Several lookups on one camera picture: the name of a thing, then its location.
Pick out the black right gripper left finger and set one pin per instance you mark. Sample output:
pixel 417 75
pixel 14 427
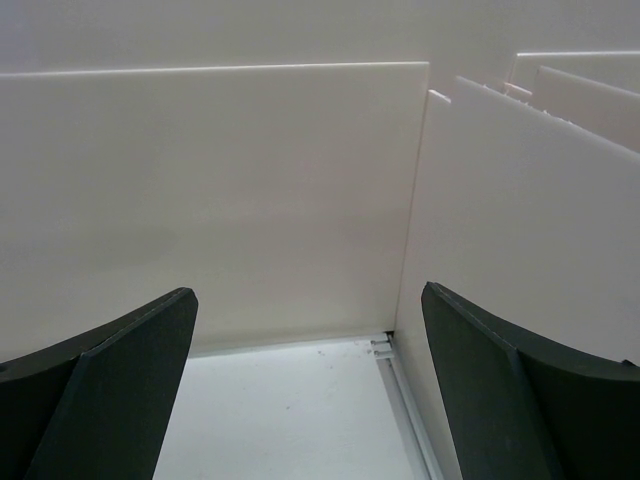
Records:
pixel 97 405

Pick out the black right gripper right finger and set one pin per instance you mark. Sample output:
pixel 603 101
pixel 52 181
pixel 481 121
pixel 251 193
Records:
pixel 521 406

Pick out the right aluminium table rail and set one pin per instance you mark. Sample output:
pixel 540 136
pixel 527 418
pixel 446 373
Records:
pixel 417 444

